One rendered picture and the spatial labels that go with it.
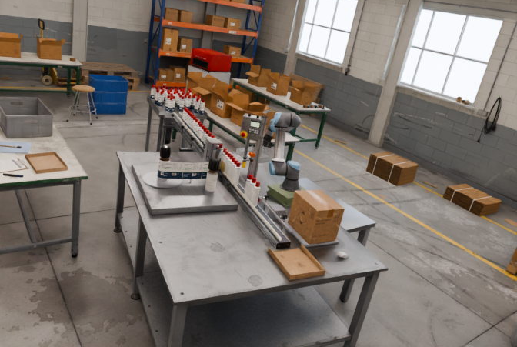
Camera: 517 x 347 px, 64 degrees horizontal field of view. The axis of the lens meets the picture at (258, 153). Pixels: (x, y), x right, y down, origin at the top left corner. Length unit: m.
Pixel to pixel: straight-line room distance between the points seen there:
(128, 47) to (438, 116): 7.13
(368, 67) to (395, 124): 1.41
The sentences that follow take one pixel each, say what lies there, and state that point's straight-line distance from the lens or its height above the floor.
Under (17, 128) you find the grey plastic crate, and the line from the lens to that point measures 4.38.
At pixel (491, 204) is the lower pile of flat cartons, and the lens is 7.21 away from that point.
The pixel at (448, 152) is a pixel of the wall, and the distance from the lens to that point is 8.44.
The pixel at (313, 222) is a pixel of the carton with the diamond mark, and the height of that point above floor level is 1.02.
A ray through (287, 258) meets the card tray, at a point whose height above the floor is 0.83.
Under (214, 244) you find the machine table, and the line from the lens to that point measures 2.82.
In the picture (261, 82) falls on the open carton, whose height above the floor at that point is 0.87.
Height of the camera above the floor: 2.35
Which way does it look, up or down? 20 degrees down
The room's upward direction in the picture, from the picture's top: 11 degrees clockwise
